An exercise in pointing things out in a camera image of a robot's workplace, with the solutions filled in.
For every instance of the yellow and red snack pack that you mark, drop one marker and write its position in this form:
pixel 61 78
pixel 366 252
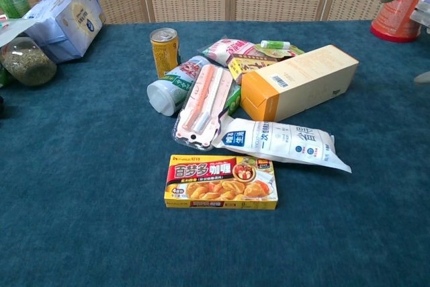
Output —
pixel 248 63

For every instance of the pink and white snack bag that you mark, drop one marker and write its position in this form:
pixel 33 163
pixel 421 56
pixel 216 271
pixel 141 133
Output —
pixel 226 51

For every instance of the yellow curry box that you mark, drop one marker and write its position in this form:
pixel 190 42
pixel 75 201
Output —
pixel 221 182

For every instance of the white and blue milk carton pack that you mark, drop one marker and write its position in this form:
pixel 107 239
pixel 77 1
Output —
pixel 67 21

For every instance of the white and green jar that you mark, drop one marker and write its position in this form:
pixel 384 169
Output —
pixel 174 87

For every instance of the white plastic bag blue label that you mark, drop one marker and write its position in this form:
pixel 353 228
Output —
pixel 285 140

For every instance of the glass jar of grains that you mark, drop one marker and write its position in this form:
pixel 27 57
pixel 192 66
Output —
pixel 28 62

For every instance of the grey stacked packets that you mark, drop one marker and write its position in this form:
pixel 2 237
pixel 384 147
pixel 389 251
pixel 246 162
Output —
pixel 421 13

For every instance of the green lip balm tube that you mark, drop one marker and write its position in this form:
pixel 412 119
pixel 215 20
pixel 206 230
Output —
pixel 274 44

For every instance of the pink toothbrush blister pack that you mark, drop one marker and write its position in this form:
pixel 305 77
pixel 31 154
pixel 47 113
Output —
pixel 205 105

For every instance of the orange cream tall carton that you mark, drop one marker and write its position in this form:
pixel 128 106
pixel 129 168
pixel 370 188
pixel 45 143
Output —
pixel 302 80

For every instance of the yellow drink can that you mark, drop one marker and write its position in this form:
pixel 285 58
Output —
pixel 164 53

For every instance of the green snack packet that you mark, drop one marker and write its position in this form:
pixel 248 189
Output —
pixel 234 102

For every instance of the orange and red tub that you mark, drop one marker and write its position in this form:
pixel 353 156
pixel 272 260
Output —
pixel 396 18

